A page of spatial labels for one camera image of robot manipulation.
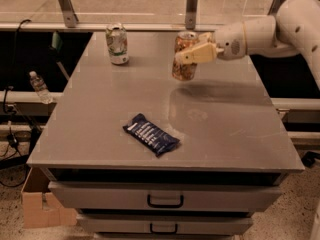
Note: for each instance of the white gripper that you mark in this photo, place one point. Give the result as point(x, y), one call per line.
point(229, 41)

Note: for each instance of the orange soda can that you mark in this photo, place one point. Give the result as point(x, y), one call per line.
point(183, 69)

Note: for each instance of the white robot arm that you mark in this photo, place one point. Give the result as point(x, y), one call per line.
point(293, 29)

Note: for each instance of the green white soda can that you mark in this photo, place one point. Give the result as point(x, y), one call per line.
point(116, 38)

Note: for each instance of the blue rxbar blueberry wrapper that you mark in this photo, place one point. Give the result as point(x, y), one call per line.
point(150, 135)

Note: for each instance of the grey drawer cabinet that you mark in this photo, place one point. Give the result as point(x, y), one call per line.
point(229, 131)

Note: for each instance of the clear plastic water bottle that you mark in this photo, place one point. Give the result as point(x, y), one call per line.
point(40, 87)

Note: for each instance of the grey lower drawer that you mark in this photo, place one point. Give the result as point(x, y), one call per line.
point(167, 225)

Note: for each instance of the grey drawer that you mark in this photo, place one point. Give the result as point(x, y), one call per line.
point(165, 197)
point(167, 225)

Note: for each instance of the grey upper drawer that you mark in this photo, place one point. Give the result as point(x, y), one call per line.
point(165, 197)

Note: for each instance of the brown cardboard box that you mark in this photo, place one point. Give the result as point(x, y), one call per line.
point(41, 209)

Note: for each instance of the middle metal bracket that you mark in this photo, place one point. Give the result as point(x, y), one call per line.
point(191, 14)

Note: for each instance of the left metal bracket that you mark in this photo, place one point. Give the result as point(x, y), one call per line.
point(69, 16)

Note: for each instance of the green handled tool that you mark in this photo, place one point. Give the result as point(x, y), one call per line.
point(55, 49)

